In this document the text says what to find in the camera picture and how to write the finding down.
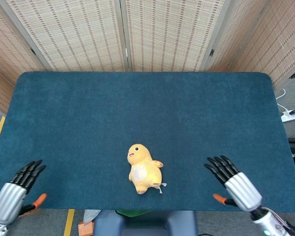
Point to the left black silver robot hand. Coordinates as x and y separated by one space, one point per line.
8 199

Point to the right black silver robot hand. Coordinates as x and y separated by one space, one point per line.
243 191

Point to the yellow plush toy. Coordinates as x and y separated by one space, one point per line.
145 172

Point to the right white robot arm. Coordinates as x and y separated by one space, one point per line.
268 221

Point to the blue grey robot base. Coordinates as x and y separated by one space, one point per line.
145 225

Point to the orange block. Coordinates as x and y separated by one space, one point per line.
84 229

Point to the grey cloth piece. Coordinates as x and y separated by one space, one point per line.
91 215

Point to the white power strip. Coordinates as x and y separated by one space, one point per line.
288 117

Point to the green cloth piece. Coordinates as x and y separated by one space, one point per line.
132 213

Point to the blue table mat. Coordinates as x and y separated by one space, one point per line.
147 110

